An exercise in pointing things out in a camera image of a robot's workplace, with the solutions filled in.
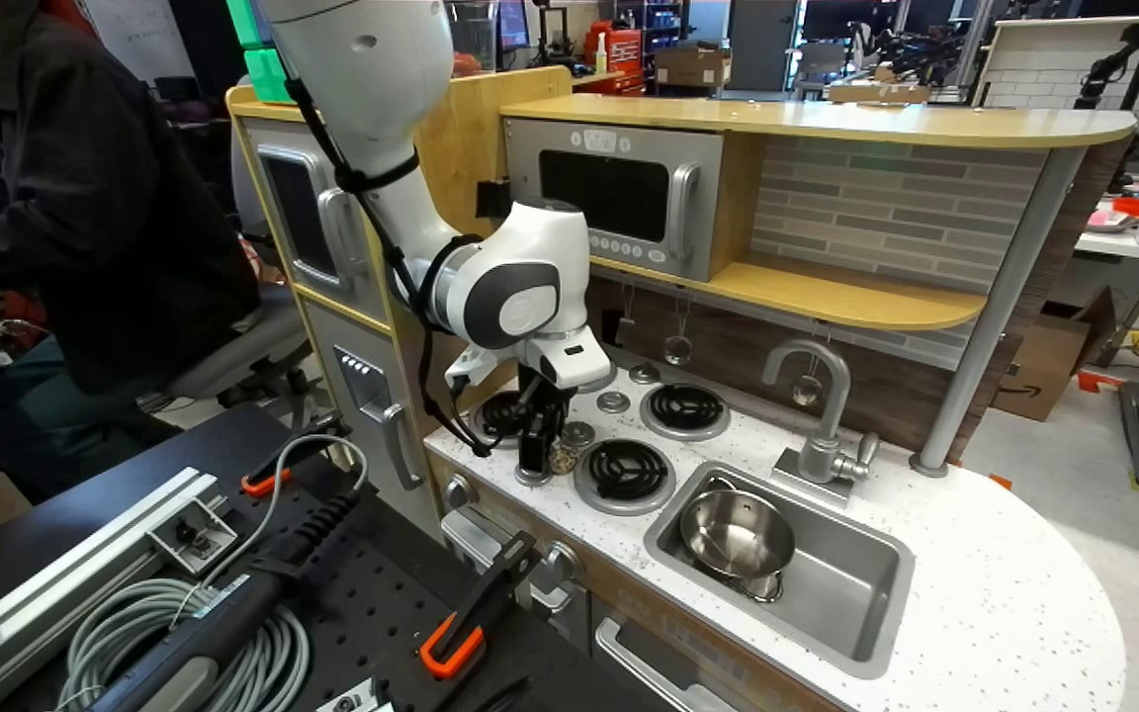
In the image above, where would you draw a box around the silver metal pot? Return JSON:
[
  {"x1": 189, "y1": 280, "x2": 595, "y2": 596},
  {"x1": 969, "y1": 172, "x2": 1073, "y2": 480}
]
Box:
[{"x1": 674, "y1": 480, "x2": 800, "y2": 605}]

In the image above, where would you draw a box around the grey cabinet door handle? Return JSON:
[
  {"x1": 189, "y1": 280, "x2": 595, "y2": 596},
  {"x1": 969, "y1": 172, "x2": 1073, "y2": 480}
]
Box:
[{"x1": 595, "y1": 615, "x2": 704, "y2": 712}]

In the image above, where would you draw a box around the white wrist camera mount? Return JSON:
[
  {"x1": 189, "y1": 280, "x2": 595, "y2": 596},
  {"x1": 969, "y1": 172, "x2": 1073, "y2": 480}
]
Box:
[{"x1": 442, "y1": 330, "x2": 616, "y2": 394}]

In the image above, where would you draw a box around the coiled grey cable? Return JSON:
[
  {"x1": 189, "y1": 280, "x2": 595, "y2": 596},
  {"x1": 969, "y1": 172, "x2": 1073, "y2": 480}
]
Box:
[{"x1": 53, "y1": 430, "x2": 377, "y2": 712}]

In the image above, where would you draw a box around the hanging silver ring utensil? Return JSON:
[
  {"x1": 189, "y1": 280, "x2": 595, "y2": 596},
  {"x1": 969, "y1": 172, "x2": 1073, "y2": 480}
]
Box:
[{"x1": 662, "y1": 307, "x2": 699, "y2": 373}]

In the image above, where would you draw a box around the small black wall clip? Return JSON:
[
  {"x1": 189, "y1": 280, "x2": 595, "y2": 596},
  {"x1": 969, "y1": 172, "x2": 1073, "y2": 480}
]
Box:
[{"x1": 469, "y1": 180, "x2": 516, "y2": 219}]

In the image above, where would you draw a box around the black toy stove burner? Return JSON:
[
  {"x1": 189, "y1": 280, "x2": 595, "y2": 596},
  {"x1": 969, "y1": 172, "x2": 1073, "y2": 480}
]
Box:
[
  {"x1": 469, "y1": 393, "x2": 530, "y2": 451},
  {"x1": 572, "y1": 434, "x2": 682, "y2": 518},
  {"x1": 638, "y1": 379, "x2": 734, "y2": 443}
]

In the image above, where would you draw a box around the green yellow blue block cube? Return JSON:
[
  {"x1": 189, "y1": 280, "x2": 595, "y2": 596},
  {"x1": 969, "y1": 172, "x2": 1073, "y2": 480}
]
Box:
[{"x1": 222, "y1": 0, "x2": 299, "y2": 112}]

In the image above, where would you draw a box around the wooden cabinet door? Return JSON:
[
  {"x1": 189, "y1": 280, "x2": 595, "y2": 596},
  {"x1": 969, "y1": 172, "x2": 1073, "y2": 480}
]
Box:
[{"x1": 282, "y1": 77, "x2": 498, "y2": 459}]

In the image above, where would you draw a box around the silver stove knob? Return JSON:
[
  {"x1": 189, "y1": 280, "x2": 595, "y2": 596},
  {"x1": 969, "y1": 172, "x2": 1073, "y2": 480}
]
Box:
[
  {"x1": 440, "y1": 470, "x2": 481, "y2": 513},
  {"x1": 526, "y1": 541, "x2": 585, "y2": 596}
]

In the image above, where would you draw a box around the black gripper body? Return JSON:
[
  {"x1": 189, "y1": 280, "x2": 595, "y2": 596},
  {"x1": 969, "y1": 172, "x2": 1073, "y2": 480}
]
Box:
[{"x1": 502, "y1": 368, "x2": 583, "y2": 430}]

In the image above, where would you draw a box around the grey toy sink basin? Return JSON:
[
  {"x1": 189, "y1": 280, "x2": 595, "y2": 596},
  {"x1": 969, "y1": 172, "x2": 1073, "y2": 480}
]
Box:
[{"x1": 641, "y1": 459, "x2": 919, "y2": 679}]

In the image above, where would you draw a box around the silver toy faucet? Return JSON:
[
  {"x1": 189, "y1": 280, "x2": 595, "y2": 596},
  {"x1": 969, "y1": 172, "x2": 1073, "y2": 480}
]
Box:
[{"x1": 759, "y1": 335, "x2": 883, "y2": 505}]

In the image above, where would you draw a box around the black clamp orange handle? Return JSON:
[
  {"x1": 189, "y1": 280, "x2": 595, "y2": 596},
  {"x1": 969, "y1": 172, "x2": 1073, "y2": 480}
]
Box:
[{"x1": 417, "y1": 529, "x2": 547, "y2": 683}]

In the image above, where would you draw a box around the brown cardboard box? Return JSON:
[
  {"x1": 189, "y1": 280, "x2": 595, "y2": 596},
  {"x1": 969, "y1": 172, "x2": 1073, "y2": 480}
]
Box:
[{"x1": 989, "y1": 284, "x2": 1118, "y2": 427}]

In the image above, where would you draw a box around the long black bar clamp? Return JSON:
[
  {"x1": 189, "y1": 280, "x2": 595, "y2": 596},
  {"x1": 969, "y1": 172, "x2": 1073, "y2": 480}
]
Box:
[{"x1": 90, "y1": 446, "x2": 367, "y2": 712}]

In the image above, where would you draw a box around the silver toy oven door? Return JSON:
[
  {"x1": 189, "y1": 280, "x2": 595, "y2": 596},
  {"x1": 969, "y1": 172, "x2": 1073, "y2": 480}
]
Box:
[{"x1": 305, "y1": 306, "x2": 448, "y2": 538}]

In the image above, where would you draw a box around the white background board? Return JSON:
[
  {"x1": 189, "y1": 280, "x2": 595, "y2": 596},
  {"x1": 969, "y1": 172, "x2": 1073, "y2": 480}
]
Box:
[{"x1": 973, "y1": 11, "x2": 1139, "y2": 136}]

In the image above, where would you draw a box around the silver toy microwave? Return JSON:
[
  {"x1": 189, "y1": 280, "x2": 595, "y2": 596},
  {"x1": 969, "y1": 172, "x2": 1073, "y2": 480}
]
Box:
[{"x1": 502, "y1": 116, "x2": 729, "y2": 284}]

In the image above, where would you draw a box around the person in dark jacket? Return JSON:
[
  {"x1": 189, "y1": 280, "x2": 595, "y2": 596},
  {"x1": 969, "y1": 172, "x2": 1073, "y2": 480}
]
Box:
[{"x1": 0, "y1": 0, "x2": 265, "y2": 505}]

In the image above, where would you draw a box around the grey support pole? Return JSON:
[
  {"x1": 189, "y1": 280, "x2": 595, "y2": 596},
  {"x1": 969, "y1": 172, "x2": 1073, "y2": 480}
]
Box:
[{"x1": 911, "y1": 145, "x2": 1086, "y2": 480}]

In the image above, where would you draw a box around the small metal corner bracket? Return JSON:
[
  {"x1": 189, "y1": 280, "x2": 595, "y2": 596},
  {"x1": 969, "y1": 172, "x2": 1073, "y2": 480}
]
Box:
[{"x1": 145, "y1": 493, "x2": 241, "y2": 576}]

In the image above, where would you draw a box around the hanging dark utensil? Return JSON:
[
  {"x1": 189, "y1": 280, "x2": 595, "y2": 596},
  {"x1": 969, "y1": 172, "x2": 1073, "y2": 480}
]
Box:
[{"x1": 608, "y1": 289, "x2": 641, "y2": 354}]

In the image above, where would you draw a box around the wooden toy kitchen unit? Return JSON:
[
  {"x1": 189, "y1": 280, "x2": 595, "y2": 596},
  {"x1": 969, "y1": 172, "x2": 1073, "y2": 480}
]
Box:
[{"x1": 222, "y1": 62, "x2": 1139, "y2": 712}]

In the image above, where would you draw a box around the aluminium extrusion rail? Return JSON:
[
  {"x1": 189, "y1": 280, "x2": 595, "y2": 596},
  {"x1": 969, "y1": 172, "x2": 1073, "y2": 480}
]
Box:
[{"x1": 0, "y1": 464, "x2": 227, "y2": 712}]

